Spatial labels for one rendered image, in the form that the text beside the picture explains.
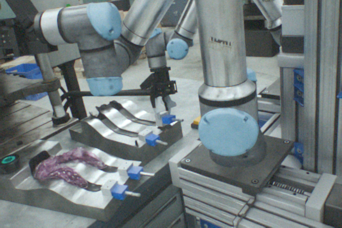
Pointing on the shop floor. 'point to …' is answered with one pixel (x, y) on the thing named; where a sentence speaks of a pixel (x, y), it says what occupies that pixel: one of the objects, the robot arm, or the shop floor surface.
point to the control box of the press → (80, 111)
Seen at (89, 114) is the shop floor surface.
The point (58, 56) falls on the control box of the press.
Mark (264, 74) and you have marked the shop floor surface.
